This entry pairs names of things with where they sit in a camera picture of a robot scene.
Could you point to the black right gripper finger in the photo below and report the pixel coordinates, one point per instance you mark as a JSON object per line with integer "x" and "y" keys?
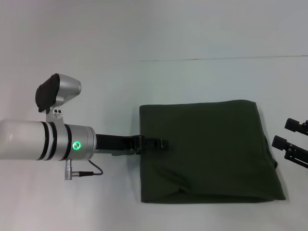
{"x": 296, "y": 126}
{"x": 286, "y": 148}

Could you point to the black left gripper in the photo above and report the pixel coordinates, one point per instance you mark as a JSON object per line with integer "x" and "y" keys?
{"x": 115, "y": 144}

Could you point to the dark green FREE T-shirt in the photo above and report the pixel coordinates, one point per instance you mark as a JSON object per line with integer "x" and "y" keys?
{"x": 207, "y": 156}

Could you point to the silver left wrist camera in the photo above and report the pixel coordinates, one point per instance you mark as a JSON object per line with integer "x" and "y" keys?
{"x": 60, "y": 93}

